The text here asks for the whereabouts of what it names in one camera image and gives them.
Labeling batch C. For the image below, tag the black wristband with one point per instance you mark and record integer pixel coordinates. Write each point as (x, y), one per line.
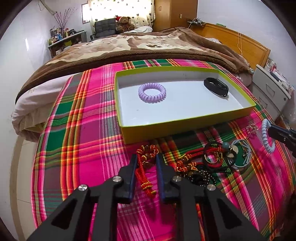
(216, 86)

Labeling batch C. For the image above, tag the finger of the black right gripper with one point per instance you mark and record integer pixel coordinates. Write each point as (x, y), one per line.
(201, 212)

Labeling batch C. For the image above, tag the bed with white sheet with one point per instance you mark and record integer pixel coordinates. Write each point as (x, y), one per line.
(33, 107)

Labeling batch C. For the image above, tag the teddy bear with santa hat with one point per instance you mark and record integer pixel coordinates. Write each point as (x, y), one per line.
(123, 24)

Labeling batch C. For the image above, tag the brown fleece blanket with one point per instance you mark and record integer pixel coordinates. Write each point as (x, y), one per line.
(174, 43)

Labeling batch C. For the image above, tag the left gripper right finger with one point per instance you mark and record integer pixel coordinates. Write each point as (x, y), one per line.
(285, 136)

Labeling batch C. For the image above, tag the dotted window curtain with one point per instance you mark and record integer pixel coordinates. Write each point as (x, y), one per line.
(141, 13)

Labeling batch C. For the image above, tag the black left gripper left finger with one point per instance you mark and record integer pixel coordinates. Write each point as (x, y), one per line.
(90, 213)

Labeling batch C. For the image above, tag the yellow-green shallow box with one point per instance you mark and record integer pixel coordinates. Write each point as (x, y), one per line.
(188, 104)

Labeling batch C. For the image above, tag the black office chair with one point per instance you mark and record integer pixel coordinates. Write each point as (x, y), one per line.
(104, 28)

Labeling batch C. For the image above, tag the wooden headboard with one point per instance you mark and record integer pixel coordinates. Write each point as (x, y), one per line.
(253, 51)

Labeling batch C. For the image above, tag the dried branch bouquet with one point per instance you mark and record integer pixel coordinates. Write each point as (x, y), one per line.
(63, 17)

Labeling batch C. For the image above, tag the red gold cord ornament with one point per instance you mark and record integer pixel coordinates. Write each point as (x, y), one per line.
(209, 157)

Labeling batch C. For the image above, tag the white pillow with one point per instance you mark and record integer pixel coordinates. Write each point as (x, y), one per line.
(142, 29)

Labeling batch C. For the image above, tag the cluttered desk shelf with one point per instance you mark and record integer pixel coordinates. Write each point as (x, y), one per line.
(60, 45)

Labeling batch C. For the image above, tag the wooden wardrobe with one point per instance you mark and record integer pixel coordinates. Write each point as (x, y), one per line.
(174, 13)

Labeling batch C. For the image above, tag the grey bedside cabinet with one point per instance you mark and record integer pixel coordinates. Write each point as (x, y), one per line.
(269, 92)

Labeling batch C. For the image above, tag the grey ring bangle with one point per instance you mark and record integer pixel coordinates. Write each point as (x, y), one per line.
(243, 153)

